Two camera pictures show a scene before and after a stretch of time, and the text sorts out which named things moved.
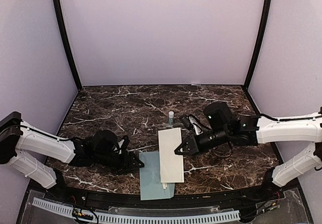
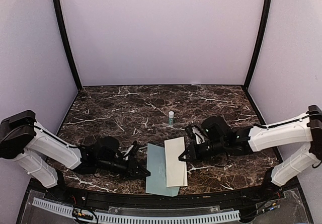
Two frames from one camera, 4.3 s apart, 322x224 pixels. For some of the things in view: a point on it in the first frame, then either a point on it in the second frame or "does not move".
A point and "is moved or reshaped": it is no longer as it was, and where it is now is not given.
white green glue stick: x=171 y=117 does not move
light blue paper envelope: x=151 y=186 is moved or reshaped
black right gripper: x=193 y=144 to x=194 y=154
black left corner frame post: x=61 y=20 does not move
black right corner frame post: x=261 y=35 does not move
